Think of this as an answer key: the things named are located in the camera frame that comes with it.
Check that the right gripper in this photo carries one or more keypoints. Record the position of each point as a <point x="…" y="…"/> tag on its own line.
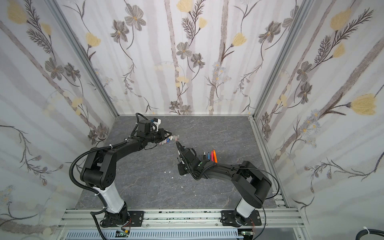
<point x="183" y="156"/>

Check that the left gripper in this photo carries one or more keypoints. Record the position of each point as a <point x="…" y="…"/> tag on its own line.
<point x="162" y="136"/>

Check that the orange highlighter pen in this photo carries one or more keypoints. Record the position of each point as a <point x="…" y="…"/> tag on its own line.
<point x="215" y="156"/>

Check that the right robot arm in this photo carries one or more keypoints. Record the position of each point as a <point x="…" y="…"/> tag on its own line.
<point x="251" y="183"/>

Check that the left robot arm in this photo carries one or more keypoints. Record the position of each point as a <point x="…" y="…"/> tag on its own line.
<point x="99" y="170"/>

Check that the right green circuit board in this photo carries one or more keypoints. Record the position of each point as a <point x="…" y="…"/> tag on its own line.
<point x="247" y="235"/>

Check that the green circuit board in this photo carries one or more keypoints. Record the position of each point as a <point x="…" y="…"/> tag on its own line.
<point x="120" y="234"/>
<point x="247" y="235"/>

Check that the left green circuit board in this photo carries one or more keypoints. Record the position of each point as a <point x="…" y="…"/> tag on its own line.
<point x="120" y="234"/>

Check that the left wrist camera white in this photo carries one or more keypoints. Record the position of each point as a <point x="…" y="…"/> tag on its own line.
<point x="155" y="123"/>

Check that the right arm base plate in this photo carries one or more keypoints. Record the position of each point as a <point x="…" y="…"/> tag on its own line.
<point x="230" y="218"/>

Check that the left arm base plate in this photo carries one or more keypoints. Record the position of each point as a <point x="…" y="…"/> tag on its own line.
<point x="130" y="218"/>

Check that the aluminium frame rail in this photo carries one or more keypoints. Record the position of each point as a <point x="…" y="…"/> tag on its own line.
<point x="188" y="218"/>

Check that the white slotted cable duct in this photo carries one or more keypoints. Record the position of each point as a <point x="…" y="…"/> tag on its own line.
<point x="177" y="234"/>

